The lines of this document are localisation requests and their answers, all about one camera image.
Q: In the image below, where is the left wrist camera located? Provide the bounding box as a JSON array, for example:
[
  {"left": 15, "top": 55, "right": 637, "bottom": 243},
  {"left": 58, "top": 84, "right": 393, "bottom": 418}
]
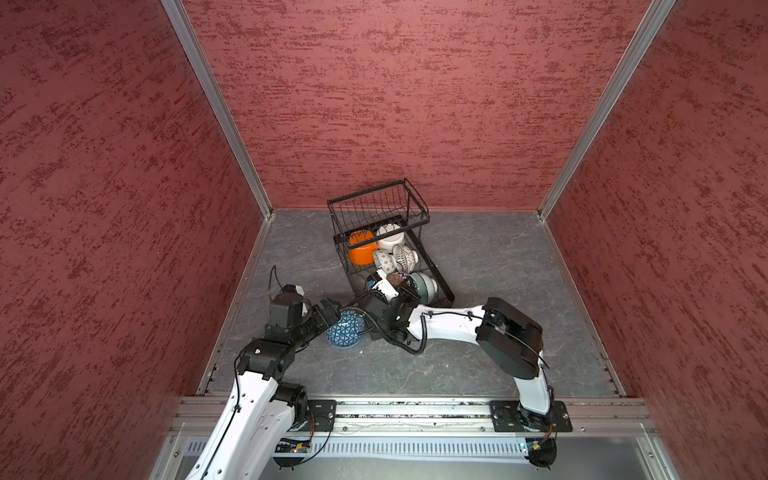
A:
[{"left": 265, "top": 284, "right": 309, "bottom": 337}]

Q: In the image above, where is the left controller board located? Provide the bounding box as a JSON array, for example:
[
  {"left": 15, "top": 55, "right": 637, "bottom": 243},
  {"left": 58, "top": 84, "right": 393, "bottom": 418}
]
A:
[{"left": 272, "top": 439, "right": 313, "bottom": 469}]

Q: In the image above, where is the right controller board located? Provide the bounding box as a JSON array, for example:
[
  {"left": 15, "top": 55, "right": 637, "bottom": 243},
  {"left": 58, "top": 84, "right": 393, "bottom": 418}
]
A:
[{"left": 526, "top": 438, "right": 558, "bottom": 469}]

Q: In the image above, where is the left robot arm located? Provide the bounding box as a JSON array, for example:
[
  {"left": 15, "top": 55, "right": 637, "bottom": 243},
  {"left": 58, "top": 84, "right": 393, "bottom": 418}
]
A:
[{"left": 187, "top": 292, "right": 341, "bottom": 479}]

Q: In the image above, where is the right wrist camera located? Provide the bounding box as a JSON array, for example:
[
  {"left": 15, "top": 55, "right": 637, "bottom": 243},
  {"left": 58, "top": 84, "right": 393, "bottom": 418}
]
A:
[{"left": 366, "top": 272, "right": 398, "bottom": 302}]

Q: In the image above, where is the orange bowl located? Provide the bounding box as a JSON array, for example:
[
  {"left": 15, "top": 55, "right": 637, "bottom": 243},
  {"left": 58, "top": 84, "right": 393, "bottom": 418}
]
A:
[{"left": 348, "top": 230, "right": 378, "bottom": 267}]

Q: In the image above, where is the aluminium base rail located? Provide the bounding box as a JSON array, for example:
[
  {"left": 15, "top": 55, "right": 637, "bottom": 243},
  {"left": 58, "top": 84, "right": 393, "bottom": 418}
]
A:
[{"left": 150, "top": 394, "right": 679, "bottom": 479}]

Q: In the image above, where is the pale green glazed bowl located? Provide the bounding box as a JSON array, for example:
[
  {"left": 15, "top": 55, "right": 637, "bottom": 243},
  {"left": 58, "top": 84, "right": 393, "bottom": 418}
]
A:
[{"left": 410, "top": 272, "right": 438, "bottom": 305}]

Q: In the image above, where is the black wire dish rack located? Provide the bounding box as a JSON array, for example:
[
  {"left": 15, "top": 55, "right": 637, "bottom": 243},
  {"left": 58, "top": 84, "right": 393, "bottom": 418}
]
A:
[{"left": 327, "top": 179, "right": 455, "bottom": 307}]

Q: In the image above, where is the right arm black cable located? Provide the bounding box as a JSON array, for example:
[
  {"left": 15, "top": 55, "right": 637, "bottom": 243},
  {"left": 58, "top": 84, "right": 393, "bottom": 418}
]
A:
[{"left": 341, "top": 293, "right": 430, "bottom": 356}]

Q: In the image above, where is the controller board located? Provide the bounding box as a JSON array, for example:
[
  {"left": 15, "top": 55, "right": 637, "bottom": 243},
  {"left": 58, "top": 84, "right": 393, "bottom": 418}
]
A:
[
  {"left": 272, "top": 439, "right": 313, "bottom": 469},
  {"left": 526, "top": 438, "right": 558, "bottom": 469}
]

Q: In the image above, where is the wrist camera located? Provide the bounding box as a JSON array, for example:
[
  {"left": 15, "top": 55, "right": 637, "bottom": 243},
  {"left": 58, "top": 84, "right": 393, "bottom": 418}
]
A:
[
  {"left": 366, "top": 272, "right": 398, "bottom": 302},
  {"left": 265, "top": 284, "right": 309, "bottom": 337}
]

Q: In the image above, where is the green white patterned bowl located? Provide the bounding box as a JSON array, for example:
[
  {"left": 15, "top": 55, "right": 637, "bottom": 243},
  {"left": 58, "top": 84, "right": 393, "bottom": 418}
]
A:
[{"left": 373, "top": 250, "right": 398, "bottom": 275}]

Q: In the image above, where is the red white patterned bowl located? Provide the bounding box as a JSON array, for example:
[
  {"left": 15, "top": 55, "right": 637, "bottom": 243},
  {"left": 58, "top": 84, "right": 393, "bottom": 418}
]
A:
[{"left": 392, "top": 244, "right": 419, "bottom": 274}]

